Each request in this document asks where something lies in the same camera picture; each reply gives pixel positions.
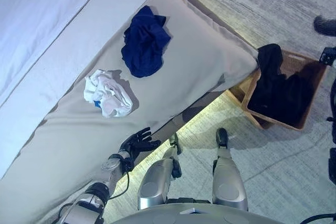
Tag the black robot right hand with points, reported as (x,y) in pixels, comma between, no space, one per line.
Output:
(326,26)

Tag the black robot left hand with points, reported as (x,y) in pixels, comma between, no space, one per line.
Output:
(139,144)

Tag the white garment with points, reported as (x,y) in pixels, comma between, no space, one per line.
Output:
(110,95)

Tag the black garment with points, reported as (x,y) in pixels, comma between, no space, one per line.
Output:
(278,95)

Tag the navy blue garment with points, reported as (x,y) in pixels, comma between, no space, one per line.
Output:
(144,45)

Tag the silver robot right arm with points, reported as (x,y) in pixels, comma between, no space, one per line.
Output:
(333,166)

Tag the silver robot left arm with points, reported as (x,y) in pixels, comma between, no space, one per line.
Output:
(110,169)

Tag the brown wicker basket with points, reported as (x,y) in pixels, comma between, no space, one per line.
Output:
(294,60)

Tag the grey striped area rug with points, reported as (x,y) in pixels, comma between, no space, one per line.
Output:
(262,6)

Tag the grey robot torso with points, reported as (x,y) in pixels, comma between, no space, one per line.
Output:
(183,216)

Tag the silver robot right leg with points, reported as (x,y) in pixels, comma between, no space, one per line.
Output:
(227,176)

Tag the white duvet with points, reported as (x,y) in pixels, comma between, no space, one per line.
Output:
(39,24)

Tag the beige bed base frame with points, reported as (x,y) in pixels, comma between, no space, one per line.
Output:
(189,111)

